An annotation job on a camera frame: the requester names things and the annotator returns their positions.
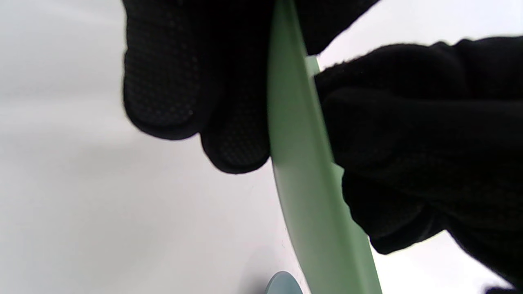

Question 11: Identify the person's right hand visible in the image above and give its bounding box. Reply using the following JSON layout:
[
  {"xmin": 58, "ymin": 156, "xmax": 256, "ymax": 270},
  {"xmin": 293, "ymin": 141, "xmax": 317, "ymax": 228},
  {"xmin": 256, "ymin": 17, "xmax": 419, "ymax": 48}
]
[{"xmin": 314, "ymin": 36, "xmax": 523, "ymax": 294}]

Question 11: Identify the light green plate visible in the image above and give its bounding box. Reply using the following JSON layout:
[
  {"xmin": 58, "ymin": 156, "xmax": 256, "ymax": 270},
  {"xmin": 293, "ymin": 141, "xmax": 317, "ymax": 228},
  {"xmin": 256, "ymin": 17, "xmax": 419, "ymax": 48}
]
[{"xmin": 268, "ymin": 0, "xmax": 383, "ymax": 294}]

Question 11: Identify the person's left hand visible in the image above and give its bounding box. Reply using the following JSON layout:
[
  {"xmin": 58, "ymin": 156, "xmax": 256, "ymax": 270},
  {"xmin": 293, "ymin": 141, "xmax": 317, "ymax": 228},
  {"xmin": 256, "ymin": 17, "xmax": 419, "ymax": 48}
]
[{"xmin": 123, "ymin": 0, "xmax": 380, "ymax": 174}]

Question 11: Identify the dark teal plate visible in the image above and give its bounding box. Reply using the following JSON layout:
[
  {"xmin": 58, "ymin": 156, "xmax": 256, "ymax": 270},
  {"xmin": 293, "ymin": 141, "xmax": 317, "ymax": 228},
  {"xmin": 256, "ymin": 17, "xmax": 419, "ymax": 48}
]
[{"xmin": 265, "ymin": 272, "xmax": 304, "ymax": 294}]

